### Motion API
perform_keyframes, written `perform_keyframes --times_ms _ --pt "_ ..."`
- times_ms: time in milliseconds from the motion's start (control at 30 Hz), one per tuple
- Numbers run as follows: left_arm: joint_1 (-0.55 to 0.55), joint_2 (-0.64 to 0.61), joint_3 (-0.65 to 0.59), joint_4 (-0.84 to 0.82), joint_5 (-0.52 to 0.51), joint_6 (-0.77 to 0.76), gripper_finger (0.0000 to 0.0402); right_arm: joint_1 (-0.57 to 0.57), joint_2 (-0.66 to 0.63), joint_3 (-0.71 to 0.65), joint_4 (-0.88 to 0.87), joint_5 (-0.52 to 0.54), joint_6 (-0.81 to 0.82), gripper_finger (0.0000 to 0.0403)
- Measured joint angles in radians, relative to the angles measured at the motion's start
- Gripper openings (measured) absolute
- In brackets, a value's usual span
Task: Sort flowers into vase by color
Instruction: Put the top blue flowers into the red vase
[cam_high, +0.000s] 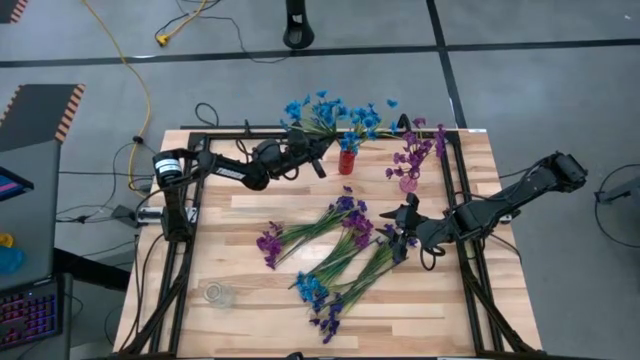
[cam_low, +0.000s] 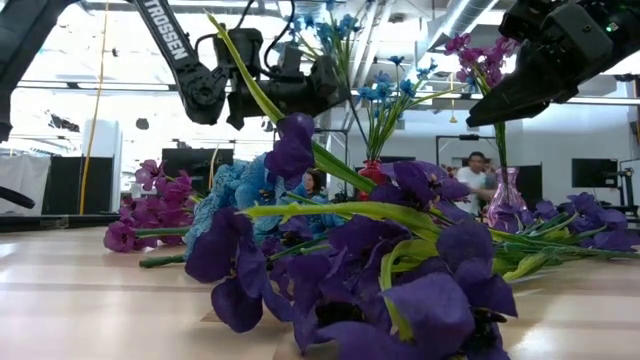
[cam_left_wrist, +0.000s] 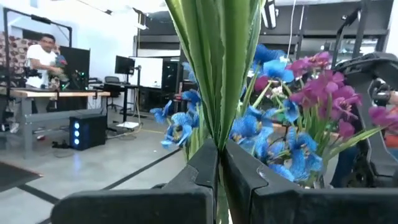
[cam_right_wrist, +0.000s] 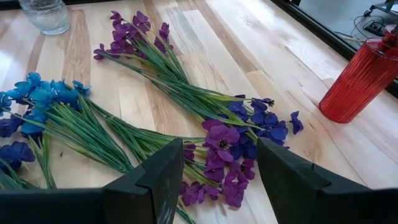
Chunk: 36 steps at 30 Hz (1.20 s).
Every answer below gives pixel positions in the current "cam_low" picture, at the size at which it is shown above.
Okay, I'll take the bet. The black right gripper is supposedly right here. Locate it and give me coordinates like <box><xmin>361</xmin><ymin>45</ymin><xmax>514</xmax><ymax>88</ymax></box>
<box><xmin>465</xmin><ymin>0</ymin><xmax>616</xmax><ymax>129</ymax></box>

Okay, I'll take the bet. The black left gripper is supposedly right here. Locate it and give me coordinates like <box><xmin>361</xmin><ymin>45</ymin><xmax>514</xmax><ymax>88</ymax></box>
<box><xmin>215</xmin><ymin>28</ymin><xmax>352</xmax><ymax>132</ymax></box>

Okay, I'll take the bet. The magenta artificial flower stem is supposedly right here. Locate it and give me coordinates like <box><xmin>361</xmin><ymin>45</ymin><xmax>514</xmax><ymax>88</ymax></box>
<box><xmin>443</xmin><ymin>32</ymin><xmax>522</xmax><ymax>170</ymax></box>
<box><xmin>103</xmin><ymin>158</ymin><xmax>197</xmax><ymax>254</ymax></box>

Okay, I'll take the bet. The blue artificial flower stem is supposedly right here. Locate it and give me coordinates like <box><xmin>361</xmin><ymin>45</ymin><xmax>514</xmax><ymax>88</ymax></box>
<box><xmin>287</xmin><ymin>0</ymin><xmax>364</xmax><ymax>91</ymax></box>
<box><xmin>349</xmin><ymin>54</ymin><xmax>466</xmax><ymax>162</ymax></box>
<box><xmin>183</xmin><ymin>153</ymin><xmax>346</xmax><ymax>251</ymax></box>

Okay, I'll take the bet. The red ribbed glass vase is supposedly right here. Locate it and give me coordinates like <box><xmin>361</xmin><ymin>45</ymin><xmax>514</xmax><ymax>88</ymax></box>
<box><xmin>355</xmin><ymin>158</ymin><xmax>389</xmax><ymax>201</ymax></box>

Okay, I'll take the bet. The pink glass vase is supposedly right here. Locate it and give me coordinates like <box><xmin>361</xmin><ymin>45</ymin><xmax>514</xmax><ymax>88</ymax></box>
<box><xmin>486</xmin><ymin>166</ymin><xmax>530</xmax><ymax>229</ymax></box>

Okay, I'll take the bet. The purple artificial flower stem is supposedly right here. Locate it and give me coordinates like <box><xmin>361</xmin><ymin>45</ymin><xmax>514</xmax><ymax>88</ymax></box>
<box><xmin>138</xmin><ymin>159</ymin><xmax>474</xmax><ymax>269</ymax></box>

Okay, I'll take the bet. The violet artificial flower stem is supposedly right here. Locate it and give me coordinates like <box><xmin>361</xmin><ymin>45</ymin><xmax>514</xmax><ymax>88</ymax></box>
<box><xmin>184</xmin><ymin>12</ymin><xmax>519</xmax><ymax>360</ymax></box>
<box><xmin>492</xmin><ymin>192</ymin><xmax>640</xmax><ymax>281</ymax></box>

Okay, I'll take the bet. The pile of loose flowers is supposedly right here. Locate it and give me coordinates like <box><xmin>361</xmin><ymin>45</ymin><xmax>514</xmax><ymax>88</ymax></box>
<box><xmin>0</xmin><ymin>213</ymin><xmax>121</xmax><ymax>234</ymax></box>

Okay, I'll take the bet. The yellow hanging pendant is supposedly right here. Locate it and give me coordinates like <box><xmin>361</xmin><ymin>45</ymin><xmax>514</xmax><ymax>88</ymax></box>
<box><xmin>448</xmin><ymin>69</ymin><xmax>458</xmax><ymax>125</ymax></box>

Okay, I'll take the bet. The person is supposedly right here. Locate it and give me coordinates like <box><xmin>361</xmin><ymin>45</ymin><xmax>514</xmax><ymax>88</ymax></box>
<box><xmin>299</xmin><ymin>168</ymin><xmax>327</xmax><ymax>199</ymax></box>
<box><xmin>452</xmin><ymin>150</ymin><xmax>497</xmax><ymax>217</ymax></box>

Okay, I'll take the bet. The black computer monitor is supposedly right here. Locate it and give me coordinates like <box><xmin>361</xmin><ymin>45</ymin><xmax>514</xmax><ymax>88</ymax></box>
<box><xmin>571</xmin><ymin>157</ymin><xmax>620</xmax><ymax>190</ymax></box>

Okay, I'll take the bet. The white sheet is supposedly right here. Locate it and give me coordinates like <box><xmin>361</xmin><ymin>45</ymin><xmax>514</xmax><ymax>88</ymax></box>
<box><xmin>0</xmin><ymin>153</ymin><xmax>51</xmax><ymax>216</ymax></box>

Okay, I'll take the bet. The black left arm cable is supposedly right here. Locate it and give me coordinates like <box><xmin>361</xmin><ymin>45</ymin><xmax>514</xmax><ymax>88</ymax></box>
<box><xmin>193</xmin><ymin>0</ymin><xmax>302</xmax><ymax>76</ymax></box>

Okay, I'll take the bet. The yellow hanging cable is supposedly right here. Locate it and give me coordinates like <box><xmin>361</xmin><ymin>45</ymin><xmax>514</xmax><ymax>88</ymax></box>
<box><xmin>208</xmin><ymin>144</ymin><xmax>221</xmax><ymax>192</ymax></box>
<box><xmin>78</xmin><ymin>0</ymin><xmax>111</xmax><ymax>216</ymax></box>

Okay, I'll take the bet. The black base cable loop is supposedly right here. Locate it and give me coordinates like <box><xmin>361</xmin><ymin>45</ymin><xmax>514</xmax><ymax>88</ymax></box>
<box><xmin>0</xmin><ymin>185</ymin><xmax>37</xmax><ymax>210</ymax></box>

